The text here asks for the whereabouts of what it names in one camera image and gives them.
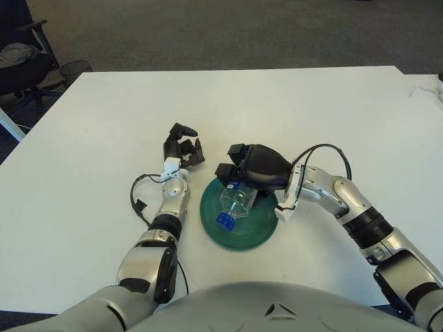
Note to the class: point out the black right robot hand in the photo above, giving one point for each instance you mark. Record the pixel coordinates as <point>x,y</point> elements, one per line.
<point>264,167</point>

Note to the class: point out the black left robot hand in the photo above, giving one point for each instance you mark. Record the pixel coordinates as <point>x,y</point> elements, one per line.
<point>171,150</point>

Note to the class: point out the clear plastic bottle blue cap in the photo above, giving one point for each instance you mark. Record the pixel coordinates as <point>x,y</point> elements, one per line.
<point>239,204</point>

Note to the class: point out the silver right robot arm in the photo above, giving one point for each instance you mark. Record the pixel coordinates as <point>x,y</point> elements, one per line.
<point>349,193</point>

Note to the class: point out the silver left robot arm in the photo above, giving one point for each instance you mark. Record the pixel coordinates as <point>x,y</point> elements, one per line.
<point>173,204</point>

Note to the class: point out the green round plate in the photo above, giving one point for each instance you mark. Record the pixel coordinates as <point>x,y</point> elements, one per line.
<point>242,238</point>

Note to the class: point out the silver robot torso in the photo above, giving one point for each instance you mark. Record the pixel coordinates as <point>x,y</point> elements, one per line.
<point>277,311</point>

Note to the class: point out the white table leg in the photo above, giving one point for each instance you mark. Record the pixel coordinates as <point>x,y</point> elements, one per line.
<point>10,124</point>

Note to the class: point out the black office chair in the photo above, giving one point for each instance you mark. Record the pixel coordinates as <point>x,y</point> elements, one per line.
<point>20,72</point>

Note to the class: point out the grey cloth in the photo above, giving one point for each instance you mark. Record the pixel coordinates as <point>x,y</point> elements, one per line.
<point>15,52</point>

